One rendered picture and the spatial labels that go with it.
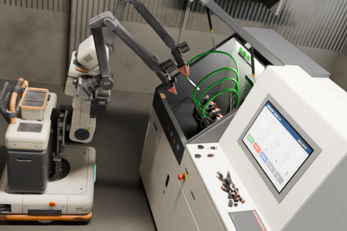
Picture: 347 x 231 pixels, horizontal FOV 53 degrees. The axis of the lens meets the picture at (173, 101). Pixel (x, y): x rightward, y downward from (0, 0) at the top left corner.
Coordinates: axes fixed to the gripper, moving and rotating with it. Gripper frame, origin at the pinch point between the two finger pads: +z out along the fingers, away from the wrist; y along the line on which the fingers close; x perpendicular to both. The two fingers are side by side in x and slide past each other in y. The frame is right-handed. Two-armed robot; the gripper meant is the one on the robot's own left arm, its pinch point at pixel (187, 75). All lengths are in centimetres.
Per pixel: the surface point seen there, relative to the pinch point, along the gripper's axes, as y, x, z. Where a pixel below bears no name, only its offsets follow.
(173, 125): -21.4, 17.5, 25.7
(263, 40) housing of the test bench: 24, -53, 3
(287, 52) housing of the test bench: 17, -64, 18
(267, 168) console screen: -57, -36, 62
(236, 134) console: -33, -22, 45
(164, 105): -4.9, 24.5, 12.3
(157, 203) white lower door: -11, 66, 76
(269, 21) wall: 208, -46, -10
